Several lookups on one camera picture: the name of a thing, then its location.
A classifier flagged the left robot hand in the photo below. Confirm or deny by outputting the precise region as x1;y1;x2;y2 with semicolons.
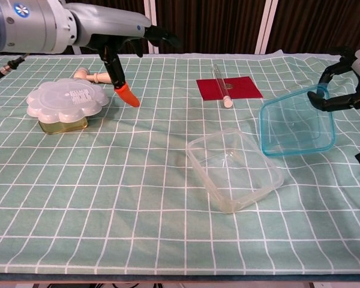
64;2;182;108

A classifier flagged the blue container lid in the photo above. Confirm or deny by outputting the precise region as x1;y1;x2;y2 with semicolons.
259;83;336;157

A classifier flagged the clear plastic container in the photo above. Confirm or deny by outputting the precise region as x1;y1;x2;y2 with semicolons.
185;128;284;214

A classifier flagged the white flower-shaped lid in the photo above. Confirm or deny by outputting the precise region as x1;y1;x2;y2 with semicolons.
26;77;110;124

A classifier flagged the wooden massage hammer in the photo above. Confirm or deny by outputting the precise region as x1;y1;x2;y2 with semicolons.
73;67;113;85

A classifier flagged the dark brown curtain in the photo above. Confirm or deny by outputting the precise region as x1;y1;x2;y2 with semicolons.
59;0;360;58

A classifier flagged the yellow transparent container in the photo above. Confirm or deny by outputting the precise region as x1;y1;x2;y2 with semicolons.
38;116;89;136

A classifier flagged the red square card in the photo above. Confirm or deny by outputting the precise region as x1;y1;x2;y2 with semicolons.
196;76;263;102

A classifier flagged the glass tube with white stopper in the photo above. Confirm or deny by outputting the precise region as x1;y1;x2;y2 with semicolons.
211;62;234;109

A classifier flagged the green checkered tablecloth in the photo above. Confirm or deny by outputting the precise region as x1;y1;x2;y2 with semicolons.
0;51;360;274

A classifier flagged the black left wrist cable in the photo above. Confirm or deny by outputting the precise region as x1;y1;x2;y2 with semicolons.
0;53;29;81

